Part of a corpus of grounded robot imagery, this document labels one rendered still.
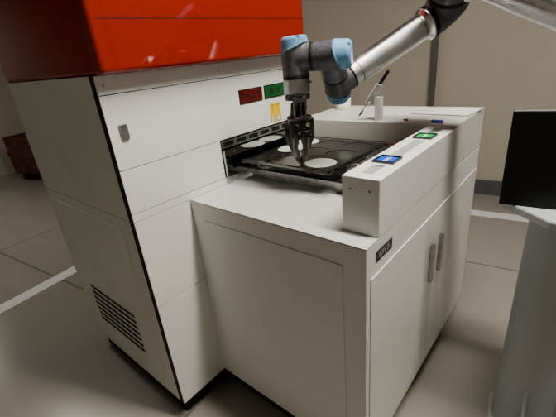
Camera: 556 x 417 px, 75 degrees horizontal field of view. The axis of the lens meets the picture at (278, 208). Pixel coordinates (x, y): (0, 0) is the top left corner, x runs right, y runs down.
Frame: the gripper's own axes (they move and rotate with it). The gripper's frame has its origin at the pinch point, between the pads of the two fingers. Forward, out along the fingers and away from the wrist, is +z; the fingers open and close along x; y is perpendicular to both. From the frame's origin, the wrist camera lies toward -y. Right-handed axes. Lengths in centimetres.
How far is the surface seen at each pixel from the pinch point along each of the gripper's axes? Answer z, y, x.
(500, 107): 22, -156, 170
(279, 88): -18.7, -35.9, -2.4
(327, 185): 8.1, 4.3, 7.1
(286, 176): 7.3, -7.1, -4.6
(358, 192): -1.0, 34.9, 8.4
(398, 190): 1.3, 31.1, 19.1
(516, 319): 47, 31, 56
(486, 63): -10, -163, 160
